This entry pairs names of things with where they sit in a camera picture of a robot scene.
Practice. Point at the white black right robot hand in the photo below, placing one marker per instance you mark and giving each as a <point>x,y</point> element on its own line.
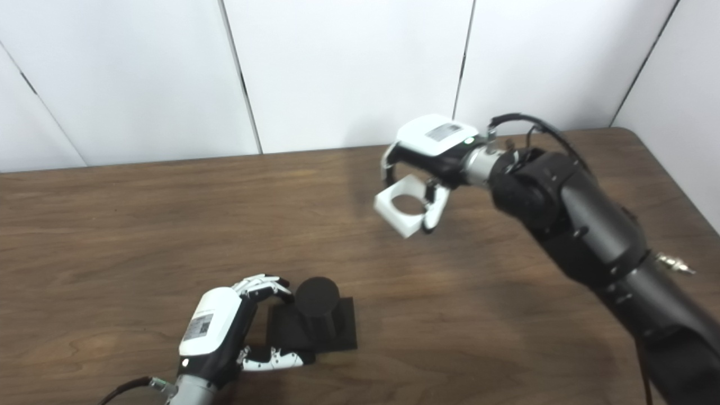
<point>433,138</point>

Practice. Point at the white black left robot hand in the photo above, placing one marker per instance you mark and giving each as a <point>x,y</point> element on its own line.
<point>211,329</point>

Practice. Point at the white square piece with hole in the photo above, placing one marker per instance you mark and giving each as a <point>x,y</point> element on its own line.
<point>402,219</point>

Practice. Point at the black peg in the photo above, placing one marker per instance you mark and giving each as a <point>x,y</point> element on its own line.
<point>315,315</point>

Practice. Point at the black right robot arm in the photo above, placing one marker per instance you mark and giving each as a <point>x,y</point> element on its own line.
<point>596,225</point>

